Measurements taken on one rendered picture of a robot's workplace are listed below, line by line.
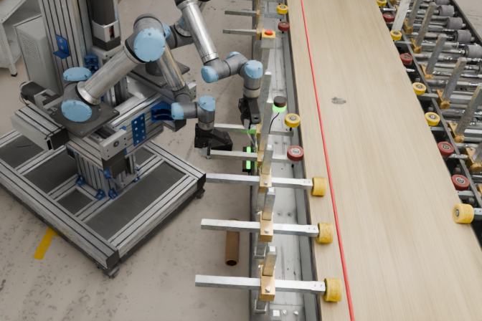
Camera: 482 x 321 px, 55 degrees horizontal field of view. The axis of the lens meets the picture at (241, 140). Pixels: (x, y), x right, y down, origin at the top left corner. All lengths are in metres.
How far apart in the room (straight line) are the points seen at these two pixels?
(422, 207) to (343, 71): 1.05
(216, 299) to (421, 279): 1.24
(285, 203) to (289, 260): 0.34
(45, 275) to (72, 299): 0.23
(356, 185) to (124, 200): 1.43
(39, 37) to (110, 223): 1.10
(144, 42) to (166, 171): 1.43
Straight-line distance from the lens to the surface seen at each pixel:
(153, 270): 2.88
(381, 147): 2.43
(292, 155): 2.24
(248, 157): 2.27
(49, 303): 2.88
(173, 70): 2.07
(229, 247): 2.88
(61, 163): 3.24
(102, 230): 2.82
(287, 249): 2.24
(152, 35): 1.80
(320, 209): 2.05
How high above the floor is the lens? 2.45
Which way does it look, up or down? 43 degrees down
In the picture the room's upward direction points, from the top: 6 degrees clockwise
